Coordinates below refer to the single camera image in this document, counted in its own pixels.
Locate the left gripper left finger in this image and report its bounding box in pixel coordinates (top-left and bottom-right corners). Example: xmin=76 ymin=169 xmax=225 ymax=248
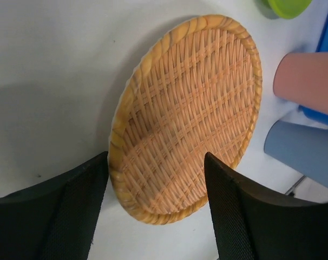
xmin=0 ymin=152 xmax=108 ymax=259

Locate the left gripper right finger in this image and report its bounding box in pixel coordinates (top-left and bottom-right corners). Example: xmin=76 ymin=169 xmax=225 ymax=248
xmin=204 ymin=153 xmax=328 ymax=259

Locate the blue plastic bin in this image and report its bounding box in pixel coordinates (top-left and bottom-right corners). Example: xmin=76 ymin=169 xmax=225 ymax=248
xmin=298 ymin=0 xmax=328 ymax=129

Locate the green plate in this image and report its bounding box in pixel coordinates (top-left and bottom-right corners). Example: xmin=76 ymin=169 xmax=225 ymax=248
xmin=262 ymin=0 xmax=312 ymax=20

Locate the brown woven bamboo tray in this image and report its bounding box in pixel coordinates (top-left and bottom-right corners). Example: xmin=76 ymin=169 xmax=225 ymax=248
xmin=108 ymin=15 xmax=263 ymax=225

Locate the pink cup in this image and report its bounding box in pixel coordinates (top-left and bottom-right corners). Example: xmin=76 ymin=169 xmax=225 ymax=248
xmin=273 ymin=53 xmax=328 ymax=106

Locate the blue cup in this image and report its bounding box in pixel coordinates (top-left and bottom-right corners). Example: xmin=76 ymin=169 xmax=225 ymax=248
xmin=264 ymin=120 xmax=328 ymax=188

